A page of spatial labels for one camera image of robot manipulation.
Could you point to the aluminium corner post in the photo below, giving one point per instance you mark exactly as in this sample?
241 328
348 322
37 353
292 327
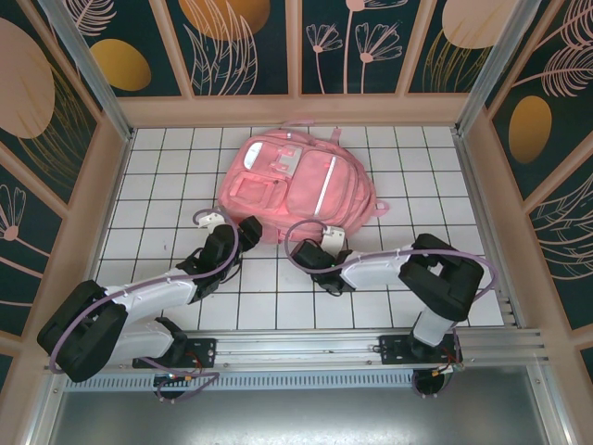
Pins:
492 69
89 69

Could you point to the pink student backpack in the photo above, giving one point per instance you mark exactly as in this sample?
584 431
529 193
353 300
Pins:
301 185

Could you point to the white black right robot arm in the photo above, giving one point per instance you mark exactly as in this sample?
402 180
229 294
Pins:
375 271

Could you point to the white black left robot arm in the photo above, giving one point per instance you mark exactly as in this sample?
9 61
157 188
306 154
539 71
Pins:
153 289

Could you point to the grey metal panel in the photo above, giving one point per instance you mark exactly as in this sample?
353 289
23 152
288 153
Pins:
296 417

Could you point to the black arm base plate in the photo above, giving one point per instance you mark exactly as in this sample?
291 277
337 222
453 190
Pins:
394 350
206 352

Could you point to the aluminium side frame bar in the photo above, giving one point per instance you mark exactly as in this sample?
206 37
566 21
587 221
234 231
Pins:
79 320
477 194

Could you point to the aluminium mounting rail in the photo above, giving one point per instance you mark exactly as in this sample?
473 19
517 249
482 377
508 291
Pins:
287 347

